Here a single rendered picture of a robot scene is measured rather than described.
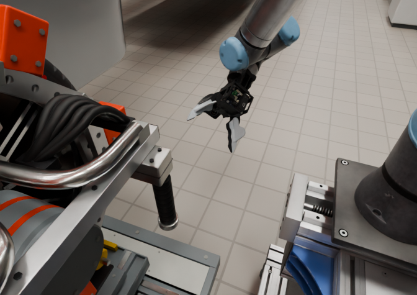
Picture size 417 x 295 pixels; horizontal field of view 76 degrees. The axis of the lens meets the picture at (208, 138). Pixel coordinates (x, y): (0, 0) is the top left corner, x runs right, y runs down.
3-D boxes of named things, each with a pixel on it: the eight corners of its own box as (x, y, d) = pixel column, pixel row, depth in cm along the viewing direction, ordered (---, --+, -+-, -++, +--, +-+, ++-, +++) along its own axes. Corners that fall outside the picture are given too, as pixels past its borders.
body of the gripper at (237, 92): (224, 97, 64) (242, 62, 68) (206, 107, 71) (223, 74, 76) (247, 115, 66) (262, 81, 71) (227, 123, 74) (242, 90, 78)
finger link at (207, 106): (191, 104, 60) (221, 93, 65) (180, 110, 65) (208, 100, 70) (197, 116, 61) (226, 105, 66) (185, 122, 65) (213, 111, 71)
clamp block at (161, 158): (131, 156, 52) (126, 135, 48) (174, 167, 49) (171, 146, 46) (116, 174, 48) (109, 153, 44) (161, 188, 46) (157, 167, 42)
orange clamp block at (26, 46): (10, 70, 46) (16, 17, 45) (45, 77, 44) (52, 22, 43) (-37, 62, 39) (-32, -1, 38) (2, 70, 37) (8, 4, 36)
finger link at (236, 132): (242, 150, 66) (237, 113, 67) (228, 153, 71) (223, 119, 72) (251, 149, 67) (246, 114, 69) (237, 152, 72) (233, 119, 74)
